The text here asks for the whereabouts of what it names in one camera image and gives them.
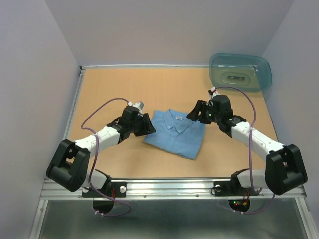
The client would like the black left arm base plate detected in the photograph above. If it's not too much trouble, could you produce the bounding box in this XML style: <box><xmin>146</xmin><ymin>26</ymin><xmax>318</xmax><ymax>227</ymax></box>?
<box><xmin>81</xmin><ymin>181</ymin><xmax>127</xmax><ymax>198</ymax></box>

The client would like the light blue shirt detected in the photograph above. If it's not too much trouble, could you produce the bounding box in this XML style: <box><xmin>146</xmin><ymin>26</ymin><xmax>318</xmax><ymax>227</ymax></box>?
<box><xmin>144</xmin><ymin>109</ymin><xmax>206</xmax><ymax>160</ymax></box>

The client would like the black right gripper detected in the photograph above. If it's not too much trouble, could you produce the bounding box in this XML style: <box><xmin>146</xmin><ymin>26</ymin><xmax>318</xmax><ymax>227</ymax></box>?
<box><xmin>185</xmin><ymin>100</ymin><xmax>221</xmax><ymax>124</ymax></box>

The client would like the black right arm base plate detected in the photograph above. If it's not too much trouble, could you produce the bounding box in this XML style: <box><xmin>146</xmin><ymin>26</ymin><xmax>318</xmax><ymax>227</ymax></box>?
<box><xmin>210</xmin><ymin>180</ymin><xmax>258</xmax><ymax>197</ymax></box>

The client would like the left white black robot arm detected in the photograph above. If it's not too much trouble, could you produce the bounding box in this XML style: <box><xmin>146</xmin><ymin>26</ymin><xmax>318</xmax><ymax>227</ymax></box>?
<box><xmin>46</xmin><ymin>101</ymin><xmax>156</xmax><ymax>196</ymax></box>

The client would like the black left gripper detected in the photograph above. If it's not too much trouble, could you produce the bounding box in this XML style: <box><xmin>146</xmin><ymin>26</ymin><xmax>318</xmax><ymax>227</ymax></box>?
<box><xmin>129</xmin><ymin>113</ymin><xmax>156</xmax><ymax>137</ymax></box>

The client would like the aluminium left side rail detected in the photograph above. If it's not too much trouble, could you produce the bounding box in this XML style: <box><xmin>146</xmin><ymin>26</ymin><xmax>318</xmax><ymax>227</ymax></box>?
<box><xmin>63</xmin><ymin>67</ymin><xmax>85</xmax><ymax>139</ymax></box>

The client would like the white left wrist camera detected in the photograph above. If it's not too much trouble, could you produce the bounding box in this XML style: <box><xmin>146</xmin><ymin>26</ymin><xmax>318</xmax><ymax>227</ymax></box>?
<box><xmin>127</xmin><ymin>101</ymin><xmax>144</xmax><ymax>112</ymax></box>

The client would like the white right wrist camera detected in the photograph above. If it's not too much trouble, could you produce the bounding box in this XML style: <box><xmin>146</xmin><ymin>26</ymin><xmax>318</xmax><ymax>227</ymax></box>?
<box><xmin>208</xmin><ymin>87</ymin><xmax>220</xmax><ymax>99</ymax></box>

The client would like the aluminium front rail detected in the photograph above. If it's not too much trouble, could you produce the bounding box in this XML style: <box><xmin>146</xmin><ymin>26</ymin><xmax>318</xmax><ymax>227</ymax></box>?
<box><xmin>39</xmin><ymin>177</ymin><xmax>307</xmax><ymax>200</ymax></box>

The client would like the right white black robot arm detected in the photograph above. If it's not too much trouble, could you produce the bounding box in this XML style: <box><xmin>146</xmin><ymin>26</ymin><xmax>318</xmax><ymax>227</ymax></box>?
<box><xmin>187</xmin><ymin>95</ymin><xmax>308</xmax><ymax>195</ymax></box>

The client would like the aluminium rail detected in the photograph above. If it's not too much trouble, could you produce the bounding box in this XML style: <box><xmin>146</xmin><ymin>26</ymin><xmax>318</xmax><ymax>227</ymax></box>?
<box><xmin>63</xmin><ymin>67</ymin><xmax>85</xmax><ymax>139</ymax></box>
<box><xmin>39</xmin><ymin>177</ymin><xmax>307</xmax><ymax>200</ymax></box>

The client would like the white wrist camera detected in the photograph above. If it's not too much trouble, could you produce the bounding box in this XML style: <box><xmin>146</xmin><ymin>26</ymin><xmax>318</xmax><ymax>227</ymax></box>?
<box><xmin>208</xmin><ymin>87</ymin><xmax>220</xmax><ymax>99</ymax></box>
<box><xmin>127</xmin><ymin>101</ymin><xmax>144</xmax><ymax>112</ymax></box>

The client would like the teal plastic bin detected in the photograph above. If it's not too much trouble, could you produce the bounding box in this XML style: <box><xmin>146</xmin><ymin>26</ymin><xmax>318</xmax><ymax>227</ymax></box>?
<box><xmin>208</xmin><ymin>53</ymin><xmax>272</xmax><ymax>92</ymax></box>

